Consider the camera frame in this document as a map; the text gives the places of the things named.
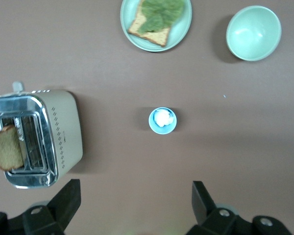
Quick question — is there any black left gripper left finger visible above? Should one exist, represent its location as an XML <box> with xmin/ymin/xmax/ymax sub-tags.
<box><xmin>22</xmin><ymin>179</ymin><xmax>82</xmax><ymax>235</ymax></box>

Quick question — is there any light green bowl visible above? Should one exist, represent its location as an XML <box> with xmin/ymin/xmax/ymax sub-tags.
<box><xmin>225</xmin><ymin>5</ymin><xmax>282</xmax><ymax>62</ymax></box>

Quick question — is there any green lettuce leaf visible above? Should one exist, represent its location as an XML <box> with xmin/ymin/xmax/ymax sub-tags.
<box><xmin>138</xmin><ymin>0</ymin><xmax>186</xmax><ymax>34</ymax></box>

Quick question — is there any brown bread slice in toaster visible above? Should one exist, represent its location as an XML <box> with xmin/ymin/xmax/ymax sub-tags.
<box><xmin>0</xmin><ymin>124</ymin><xmax>25</xmax><ymax>171</ymax></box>

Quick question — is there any light green plate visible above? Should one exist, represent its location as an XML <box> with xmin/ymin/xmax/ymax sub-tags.
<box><xmin>120</xmin><ymin>0</ymin><xmax>193</xmax><ymax>52</ymax></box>

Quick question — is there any toast slice on plate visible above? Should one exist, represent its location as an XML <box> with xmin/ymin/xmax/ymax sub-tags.
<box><xmin>127</xmin><ymin>0</ymin><xmax>173</xmax><ymax>47</ymax></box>

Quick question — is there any beige and chrome toaster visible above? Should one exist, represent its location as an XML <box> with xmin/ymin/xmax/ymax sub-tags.
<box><xmin>0</xmin><ymin>81</ymin><xmax>84</xmax><ymax>189</ymax></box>

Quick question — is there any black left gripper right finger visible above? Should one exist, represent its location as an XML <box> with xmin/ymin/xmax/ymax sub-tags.
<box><xmin>186</xmin><ymin>181</ymin><xmax>241</xmax><ymax>235</ymax></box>

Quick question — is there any blue cup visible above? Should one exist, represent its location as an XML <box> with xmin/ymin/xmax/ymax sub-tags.
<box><xmin>148</xmin><ymin>107</ymin><xmax>177</xmax><ymax>135</ymax></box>

